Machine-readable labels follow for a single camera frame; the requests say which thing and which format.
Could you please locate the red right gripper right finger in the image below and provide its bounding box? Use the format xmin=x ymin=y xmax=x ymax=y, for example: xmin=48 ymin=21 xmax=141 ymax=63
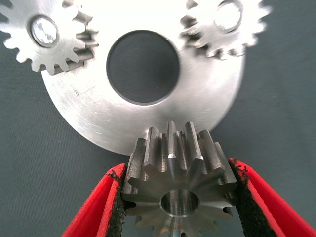
xmin=228 ymin=158 xmax=316 ymax=237

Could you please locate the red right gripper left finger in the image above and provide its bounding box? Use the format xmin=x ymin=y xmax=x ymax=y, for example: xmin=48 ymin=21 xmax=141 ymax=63
xmin=61 ymin=162 xmax=128 ymax=237

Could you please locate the large steel gear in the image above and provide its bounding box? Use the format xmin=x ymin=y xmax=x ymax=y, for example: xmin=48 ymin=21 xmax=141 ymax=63
xmin=122 ymin=120 xmax=239 ymax=237

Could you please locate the small steel gear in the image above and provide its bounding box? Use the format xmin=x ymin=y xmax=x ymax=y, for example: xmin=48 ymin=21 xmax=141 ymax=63
xmin=0 ymin=0 xmax=99 ymax=76
xmin=179 ymin=0 xmax=274 ymax=61

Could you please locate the round metal plate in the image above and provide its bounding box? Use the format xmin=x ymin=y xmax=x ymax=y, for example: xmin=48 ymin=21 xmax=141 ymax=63
xmin=40 ymin=0 xmax=247 ymax=158

